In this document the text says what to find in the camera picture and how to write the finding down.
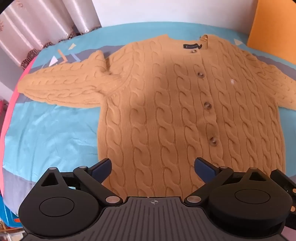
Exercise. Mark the blue patterned bed sheet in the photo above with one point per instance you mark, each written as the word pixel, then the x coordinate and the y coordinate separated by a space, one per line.
pixel 57 134

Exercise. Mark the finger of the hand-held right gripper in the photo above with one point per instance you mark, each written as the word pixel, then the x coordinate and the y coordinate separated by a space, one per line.
pixel 281 178

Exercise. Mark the white pleated curtain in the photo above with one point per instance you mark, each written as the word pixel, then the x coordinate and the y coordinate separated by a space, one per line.
pixel 34 27

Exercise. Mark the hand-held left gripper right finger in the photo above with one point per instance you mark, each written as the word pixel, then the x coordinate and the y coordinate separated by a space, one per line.
pixel 204 169

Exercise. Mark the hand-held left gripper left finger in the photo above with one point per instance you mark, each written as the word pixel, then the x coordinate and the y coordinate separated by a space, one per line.
pixel 101 168

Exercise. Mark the orange board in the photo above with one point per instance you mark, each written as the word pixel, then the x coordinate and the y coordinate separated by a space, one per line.
pixel 272 23

